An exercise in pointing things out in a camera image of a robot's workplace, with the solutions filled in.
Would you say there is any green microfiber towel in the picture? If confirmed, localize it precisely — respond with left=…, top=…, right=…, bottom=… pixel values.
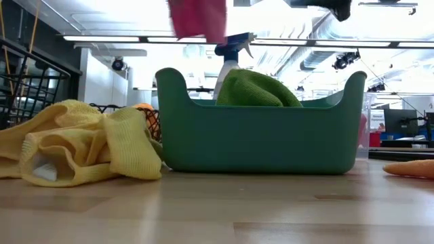
left=149, top=137, right=165, bottom=162
left=215, top=68, right=303, bottom=108

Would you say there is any pink microfiber towel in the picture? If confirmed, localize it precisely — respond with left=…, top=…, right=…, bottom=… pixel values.
left=167, top=0, right=227, bottom=45

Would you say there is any teal plastic bin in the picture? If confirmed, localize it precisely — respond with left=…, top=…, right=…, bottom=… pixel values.
left=155, top=67, right=368, bottom=176

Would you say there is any blue white spray bottle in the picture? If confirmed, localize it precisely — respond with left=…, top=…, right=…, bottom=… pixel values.
left=213, top=32, right=258, bottom=101

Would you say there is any black ceiling spotlight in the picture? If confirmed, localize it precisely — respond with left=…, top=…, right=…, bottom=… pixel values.
left=111, top=56, right=125, bottom=72

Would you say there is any long ceiling light fixture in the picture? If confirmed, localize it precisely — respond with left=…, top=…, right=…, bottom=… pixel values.
left=62, top=33, right=434, bottom=49

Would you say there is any black track light cluster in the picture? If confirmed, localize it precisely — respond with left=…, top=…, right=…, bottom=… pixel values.
left=333, top=49, right=361, bottom=71

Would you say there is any clear plastic container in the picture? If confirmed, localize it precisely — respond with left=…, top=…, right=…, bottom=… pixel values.
left=355, top=91, right=377, bottom=160

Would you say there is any red box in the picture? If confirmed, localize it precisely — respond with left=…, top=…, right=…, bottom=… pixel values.
left=369, top=131, right=382, bottom=148

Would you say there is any black computer monitor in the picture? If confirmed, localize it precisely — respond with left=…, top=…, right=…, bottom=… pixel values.
left=384, top=108, right=419, bottom=138

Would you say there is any dark woven wire basket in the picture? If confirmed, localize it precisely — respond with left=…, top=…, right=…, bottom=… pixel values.
left=88, top=103, right=162, bottom=143

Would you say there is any white wall poster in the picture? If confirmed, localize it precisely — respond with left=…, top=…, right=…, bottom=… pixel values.
left=370, top=113, right=386, bottom=133

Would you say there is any black wire grid basket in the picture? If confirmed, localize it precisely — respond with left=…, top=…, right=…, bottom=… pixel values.
left=0, top=36, right=73, bottom=130

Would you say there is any yellow hanging cord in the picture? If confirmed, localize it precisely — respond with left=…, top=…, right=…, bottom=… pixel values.
left=19, top=0, right=42, bottom=98
left=0, top=0, right=14, bottom=96

